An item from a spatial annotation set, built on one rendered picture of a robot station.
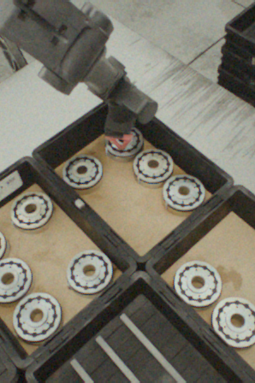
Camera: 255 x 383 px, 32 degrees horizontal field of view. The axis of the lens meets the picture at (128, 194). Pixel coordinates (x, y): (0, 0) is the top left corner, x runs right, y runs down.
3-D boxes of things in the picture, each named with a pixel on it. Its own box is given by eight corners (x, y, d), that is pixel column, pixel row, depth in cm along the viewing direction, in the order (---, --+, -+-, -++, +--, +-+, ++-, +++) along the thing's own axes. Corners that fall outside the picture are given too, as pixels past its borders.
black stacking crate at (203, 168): (39, 179, 116) (29, 154, 107) (122, 119, 126) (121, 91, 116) (142, 285, 100) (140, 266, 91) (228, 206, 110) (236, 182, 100)
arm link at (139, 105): (107, 52, 92) (83, 86, 93) (146, 79, 87) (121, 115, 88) (130, 73, 102) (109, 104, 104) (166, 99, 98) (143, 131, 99)
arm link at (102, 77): (77, -8, 53) (27, 68, 54) (116, 22, 53) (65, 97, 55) (109, 50, 95) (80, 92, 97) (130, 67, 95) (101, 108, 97)
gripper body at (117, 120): (138, 104, 110) (137, 83, 104) (130, 137, 105) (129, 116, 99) (112, 102, 111) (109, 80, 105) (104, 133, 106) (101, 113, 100)
